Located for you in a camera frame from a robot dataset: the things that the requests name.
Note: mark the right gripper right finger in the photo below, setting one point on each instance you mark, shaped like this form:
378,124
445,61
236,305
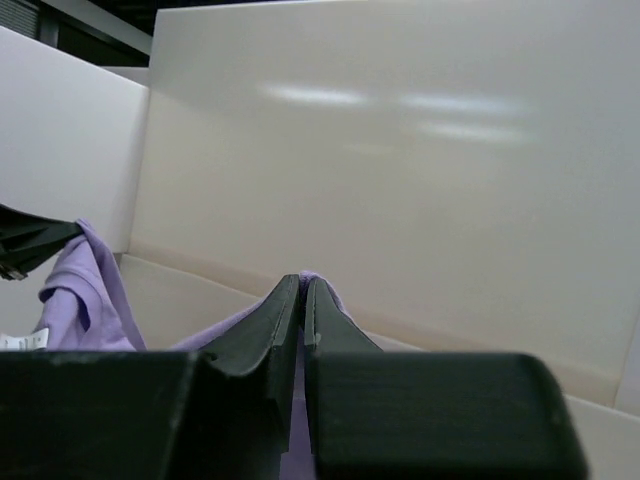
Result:
375,414

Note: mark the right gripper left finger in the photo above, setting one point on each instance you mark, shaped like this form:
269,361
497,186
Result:
238,418

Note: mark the purple t shirt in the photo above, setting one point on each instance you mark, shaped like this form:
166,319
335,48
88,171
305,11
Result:
85,308

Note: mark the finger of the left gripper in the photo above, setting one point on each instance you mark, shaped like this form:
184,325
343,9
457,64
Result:
28,241

